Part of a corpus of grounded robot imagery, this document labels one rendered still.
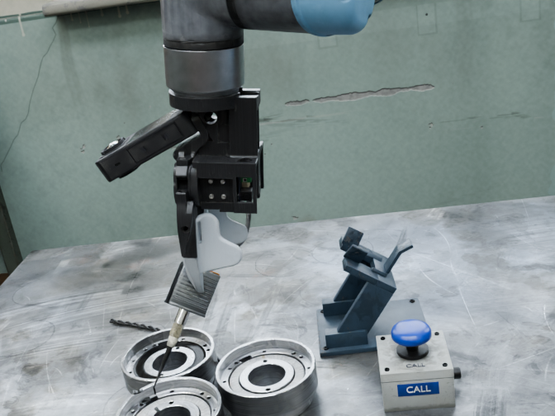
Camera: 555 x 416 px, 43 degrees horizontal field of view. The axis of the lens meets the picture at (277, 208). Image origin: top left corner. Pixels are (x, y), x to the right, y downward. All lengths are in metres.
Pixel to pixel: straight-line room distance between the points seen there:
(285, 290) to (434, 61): 1.43
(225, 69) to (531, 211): 0.65
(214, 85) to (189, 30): 0.05
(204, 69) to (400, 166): 1.76
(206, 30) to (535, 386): 0.47
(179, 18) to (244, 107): 0.10
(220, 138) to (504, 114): 1.75
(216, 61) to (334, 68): 1.63
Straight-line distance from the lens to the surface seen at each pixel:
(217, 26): 0.65
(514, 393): 0.76
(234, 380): 0.77
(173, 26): 0.65
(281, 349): 0.80
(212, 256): 0.72
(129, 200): 2.49
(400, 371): 0.72
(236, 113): 0.68
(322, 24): 0.60
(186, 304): 0.76
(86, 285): 1.12
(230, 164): 0.67
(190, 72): 0.65
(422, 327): 0.73
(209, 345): 0.83
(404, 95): 2.30
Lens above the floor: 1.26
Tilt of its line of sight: 21 degrees down
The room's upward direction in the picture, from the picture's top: 9 degrees counter-clockwise
